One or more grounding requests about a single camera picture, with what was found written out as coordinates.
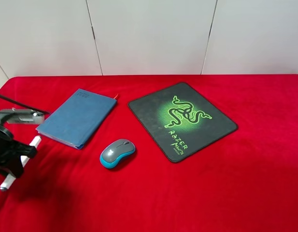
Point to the black green Razer mouse pad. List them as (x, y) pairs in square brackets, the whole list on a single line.
[(181, 121)]

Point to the white pen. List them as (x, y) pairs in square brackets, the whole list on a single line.
[(9, 180)]

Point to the blue hardcover notebook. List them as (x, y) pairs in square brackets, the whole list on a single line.
[(76, 120)]

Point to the grey blue computer mouse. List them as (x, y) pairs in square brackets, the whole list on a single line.
[(116, 152)]

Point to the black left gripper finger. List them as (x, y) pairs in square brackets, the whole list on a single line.
[(18, 151)]

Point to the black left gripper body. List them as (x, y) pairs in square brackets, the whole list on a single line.
[(6, 143)]

